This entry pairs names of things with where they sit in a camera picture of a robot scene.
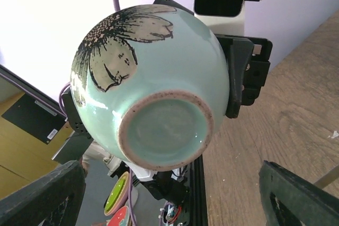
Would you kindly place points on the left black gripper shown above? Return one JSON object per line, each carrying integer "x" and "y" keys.
{"x": 248, "y": 61}

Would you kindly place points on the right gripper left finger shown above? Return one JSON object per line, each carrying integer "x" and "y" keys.
{"x": 57, "y": 195}

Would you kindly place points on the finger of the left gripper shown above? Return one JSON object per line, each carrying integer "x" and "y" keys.
{"x": 172, "y": 3}

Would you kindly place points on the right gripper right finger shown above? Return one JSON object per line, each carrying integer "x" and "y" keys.
{"x": 288, "y": 199}

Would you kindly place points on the stacked colourful plates background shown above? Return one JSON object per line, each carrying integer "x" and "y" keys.
{"x": 118, "y": 195}

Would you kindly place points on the black panel with label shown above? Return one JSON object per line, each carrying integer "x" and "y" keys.
{"x": 34, "y": 118}

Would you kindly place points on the wire dish rack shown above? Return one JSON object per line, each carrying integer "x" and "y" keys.
{"x": 328, "y": 178}

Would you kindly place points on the black aluminium frame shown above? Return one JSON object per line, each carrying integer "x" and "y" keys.
{"x": 193, "y": 192}

